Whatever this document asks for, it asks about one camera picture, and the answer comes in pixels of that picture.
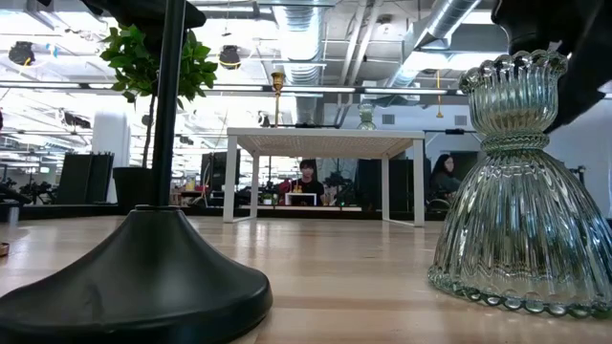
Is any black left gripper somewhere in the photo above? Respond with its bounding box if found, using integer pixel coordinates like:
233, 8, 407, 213
79, 0, 208, 30

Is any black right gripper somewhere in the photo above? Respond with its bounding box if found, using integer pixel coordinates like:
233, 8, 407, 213
491, 0, 612, 136

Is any ribbed glass candle holder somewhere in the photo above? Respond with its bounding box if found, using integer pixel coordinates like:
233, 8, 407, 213
356, 102, 378, 131
426, 49, 612, 320

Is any black candlestick holder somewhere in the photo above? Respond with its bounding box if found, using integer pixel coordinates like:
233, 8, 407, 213
0, 0, 274, 344

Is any green leafy plant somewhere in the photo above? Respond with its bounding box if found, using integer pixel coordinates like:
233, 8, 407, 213
98, 23, 219, 168

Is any black ceiling-hung device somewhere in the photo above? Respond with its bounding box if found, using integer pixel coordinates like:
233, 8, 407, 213
218, 44, 242, 71
8, 40, 36, 67

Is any white building column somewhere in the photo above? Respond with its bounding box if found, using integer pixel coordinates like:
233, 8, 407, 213
91, 109, 133, 204

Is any black partition panel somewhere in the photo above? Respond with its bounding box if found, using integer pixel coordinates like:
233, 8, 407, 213
55, 153, 93, 205
88, 152, 115, 204

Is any person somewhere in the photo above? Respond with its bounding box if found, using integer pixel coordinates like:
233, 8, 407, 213
278, 159, 326, 207
428, 153, 463, 211

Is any black plant pot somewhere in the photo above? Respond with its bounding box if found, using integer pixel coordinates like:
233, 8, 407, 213
112, 166, 155, 215

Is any black monitor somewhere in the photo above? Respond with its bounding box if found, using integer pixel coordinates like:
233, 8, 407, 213
200, 150, 242, 195

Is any black cabinet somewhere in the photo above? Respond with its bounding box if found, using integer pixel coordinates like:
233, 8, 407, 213
357, 158, 416, 211

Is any white perforated metal shelf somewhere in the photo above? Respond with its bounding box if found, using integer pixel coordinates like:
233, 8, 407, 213
222, 126, 426, 228

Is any white desk box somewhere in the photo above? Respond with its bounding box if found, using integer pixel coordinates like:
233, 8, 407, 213
284, 192, 317, 207

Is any black door frame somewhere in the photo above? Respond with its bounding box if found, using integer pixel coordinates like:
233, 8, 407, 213
422, 127, 481, 159

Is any yellow hanging cord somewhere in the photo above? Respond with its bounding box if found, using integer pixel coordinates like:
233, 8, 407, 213
434, 70, 445, 119

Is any silver ventilation duct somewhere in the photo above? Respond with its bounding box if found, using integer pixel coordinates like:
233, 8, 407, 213
386, 0, 483, 90
271, 4, 331, 126

